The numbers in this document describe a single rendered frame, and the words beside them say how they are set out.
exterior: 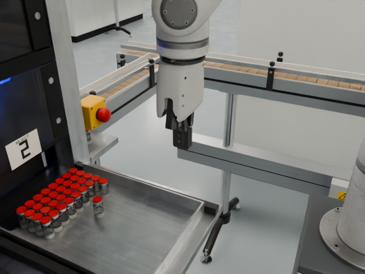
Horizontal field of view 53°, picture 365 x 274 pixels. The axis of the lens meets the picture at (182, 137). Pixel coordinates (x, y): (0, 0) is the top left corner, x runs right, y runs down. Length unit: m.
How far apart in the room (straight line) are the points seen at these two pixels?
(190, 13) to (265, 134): 1.84
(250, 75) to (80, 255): 0.98
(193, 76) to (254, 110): 1.64
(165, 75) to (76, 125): 0.44
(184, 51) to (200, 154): 1.23
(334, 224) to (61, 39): 0.73
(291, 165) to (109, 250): 1.05
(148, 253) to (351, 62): 1.55
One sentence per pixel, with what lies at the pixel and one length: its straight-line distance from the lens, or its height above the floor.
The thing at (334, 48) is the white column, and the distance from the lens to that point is 2.03.
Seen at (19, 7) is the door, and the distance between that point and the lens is 0.82.
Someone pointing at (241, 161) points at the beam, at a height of 0.51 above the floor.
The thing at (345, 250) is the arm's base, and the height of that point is 0.87.
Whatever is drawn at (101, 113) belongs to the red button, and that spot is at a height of 1.01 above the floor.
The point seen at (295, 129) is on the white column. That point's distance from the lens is 2.22.
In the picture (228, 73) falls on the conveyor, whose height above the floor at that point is 0.92.
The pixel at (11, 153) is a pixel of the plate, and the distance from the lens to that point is 0.84.
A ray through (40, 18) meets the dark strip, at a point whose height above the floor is 1.27.
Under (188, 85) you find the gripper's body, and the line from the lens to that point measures 0.59.
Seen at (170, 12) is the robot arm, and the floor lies 1.35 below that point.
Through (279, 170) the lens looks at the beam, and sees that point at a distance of 1.66.
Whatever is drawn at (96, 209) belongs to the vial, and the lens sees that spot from 0.83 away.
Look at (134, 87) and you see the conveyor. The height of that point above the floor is 0.93.
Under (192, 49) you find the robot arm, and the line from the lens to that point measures 0.57.
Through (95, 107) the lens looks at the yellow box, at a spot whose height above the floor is 1.02.
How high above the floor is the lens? 1.44
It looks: 30 degrees down
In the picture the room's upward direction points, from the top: straight up
